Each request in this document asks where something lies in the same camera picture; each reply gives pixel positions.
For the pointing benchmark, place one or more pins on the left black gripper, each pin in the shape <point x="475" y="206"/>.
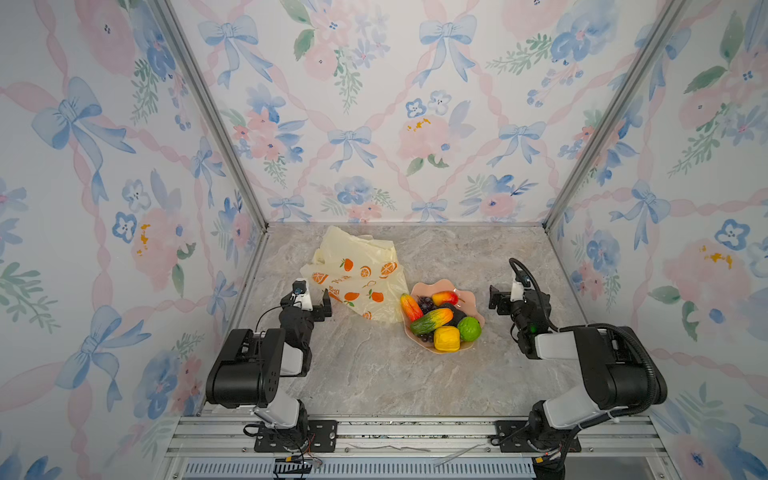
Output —
<point x="321" y="308"/>

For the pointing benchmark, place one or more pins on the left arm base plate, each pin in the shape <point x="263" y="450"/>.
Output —
<point x="297" y="438"/>

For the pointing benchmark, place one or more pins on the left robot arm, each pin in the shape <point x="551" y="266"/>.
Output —
<point x="250" y="364"/>

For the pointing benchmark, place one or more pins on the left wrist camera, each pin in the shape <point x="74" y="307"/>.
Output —
<point x="301" y="297"/>

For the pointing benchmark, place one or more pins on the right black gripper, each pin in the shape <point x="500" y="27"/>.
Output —
<point x="504" y="301"/>

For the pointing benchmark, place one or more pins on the right aluminium corner post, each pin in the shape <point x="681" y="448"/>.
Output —
<point x="660" y="32"/>

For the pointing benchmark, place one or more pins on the dark purple grape bunch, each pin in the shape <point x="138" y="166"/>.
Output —
<point x="426" y="304"/>

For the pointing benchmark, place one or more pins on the black avocado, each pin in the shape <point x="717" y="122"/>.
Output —
<point x="457" y="315"/>

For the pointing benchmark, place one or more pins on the left aluminium corner post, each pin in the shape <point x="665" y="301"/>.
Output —
<point x="180" y="47"/>

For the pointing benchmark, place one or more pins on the aluminium corner post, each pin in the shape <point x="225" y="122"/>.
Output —
<point x="180" y="47"/>
<point x="660" y="32"/>

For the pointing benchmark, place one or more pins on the yellow bell pepper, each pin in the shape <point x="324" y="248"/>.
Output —
<point x="447" y="339"/>

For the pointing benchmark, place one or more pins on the cream plastic bag orange print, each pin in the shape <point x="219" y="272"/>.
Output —
<point x="365" y="274"/>

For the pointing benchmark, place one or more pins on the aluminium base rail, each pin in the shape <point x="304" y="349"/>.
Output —
<point x="359" y="447"/>

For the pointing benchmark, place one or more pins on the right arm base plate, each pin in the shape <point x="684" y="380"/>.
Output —
<point x="517" y="436"/>

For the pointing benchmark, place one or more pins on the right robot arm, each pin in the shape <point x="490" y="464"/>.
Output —
<point x="618" y="377"/>

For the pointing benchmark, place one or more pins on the green orange mango fruit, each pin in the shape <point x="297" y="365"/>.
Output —
<point x="430" y="322"/>

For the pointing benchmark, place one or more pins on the orange red mango fruit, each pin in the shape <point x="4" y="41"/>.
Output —
<point x="410" y="308"/>

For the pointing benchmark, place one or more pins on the green lime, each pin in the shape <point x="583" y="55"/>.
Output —
<point x="470" y="329"/>

